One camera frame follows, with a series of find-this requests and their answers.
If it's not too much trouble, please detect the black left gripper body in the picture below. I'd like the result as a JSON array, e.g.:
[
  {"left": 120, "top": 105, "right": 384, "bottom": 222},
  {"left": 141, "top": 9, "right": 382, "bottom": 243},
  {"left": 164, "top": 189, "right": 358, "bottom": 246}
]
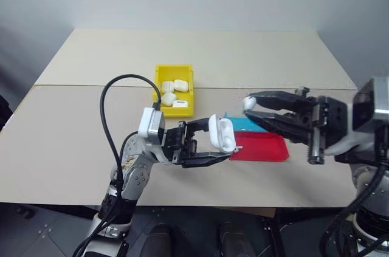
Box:
[{"left": 162, "top": 121, "right": 199, "bottom": 167}]

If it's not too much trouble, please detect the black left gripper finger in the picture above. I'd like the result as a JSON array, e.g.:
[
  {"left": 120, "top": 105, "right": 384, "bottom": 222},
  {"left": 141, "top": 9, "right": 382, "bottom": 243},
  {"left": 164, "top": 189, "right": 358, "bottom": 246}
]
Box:
[
  {"left": 185, "top": 117, "right": 211, "bottom": 137},
  {"left": 181, "top": 152, "right": 232, "bottom": 169}
]

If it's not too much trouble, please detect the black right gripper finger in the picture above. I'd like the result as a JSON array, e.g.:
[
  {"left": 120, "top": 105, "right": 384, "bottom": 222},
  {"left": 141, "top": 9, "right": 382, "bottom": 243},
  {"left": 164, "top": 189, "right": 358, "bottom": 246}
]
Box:
[
  {"left": 247, "top": 90, "right": 302, "bottom": 112},
  {"left": 244, "top": 109, "right": 312, "bottom": 146}
]

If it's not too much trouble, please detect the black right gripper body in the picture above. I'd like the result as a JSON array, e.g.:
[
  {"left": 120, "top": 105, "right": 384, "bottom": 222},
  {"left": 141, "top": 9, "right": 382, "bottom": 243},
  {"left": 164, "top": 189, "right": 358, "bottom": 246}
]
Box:
[{"left": 286, "top": 86, "right": 349, "bottom": 165}]

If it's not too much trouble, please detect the closed white earbud case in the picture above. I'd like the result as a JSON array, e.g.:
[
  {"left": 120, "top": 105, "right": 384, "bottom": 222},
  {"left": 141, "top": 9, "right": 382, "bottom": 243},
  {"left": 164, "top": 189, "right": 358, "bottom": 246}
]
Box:
[
  {"left": 160, "top": 80, "right": 175, "bottom": 94},
  {"left": 159, "top": 91, "right": 178, "bottom": 107},
  {"left": 173, "top": 78, "right": 190, "bottom": 93}
]

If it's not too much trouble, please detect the yellow plastic bin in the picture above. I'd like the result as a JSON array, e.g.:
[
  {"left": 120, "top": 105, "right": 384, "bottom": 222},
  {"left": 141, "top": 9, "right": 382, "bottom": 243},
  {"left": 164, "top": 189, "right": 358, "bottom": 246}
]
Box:
[{"left": 151, "top": 63, "right": 196, "bottom": 118}]

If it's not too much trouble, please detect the red plastic tray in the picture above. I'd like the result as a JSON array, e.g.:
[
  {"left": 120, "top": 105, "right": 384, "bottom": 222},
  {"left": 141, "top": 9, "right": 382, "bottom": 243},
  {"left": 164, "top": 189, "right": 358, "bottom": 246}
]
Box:
[{"left": 228, "top": 130, "right": 291, "bottom": 163}]

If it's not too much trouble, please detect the teal plastic tray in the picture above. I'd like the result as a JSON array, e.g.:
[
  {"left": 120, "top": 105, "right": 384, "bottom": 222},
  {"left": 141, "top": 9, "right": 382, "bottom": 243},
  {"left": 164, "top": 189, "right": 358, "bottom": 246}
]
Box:
[{"left": 223, "top": 111, "right": 267, "bottom": 133}]

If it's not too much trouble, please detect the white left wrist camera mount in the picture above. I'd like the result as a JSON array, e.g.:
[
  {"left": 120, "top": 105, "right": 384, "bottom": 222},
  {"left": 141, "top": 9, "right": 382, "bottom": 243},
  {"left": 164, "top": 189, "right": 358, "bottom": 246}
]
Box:
[{"left": 138, "top": 107, "right": 171, "bottom": 165}]

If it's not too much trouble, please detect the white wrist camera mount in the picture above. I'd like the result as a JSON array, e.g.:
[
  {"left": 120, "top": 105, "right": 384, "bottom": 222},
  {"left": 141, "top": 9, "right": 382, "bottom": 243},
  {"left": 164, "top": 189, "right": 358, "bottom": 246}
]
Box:
[
  {"left": 138, "top": 107, "right": 171, "bottom": 165},
  {"left": 326, "top": 77, "right": 389, "bottom": 157}
]

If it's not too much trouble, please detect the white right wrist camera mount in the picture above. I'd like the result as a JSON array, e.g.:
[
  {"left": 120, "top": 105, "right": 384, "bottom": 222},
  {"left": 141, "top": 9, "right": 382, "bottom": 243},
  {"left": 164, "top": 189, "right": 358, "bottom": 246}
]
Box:
[{"left": 326, "top": 77, "right": 389, "bottom": 157}]

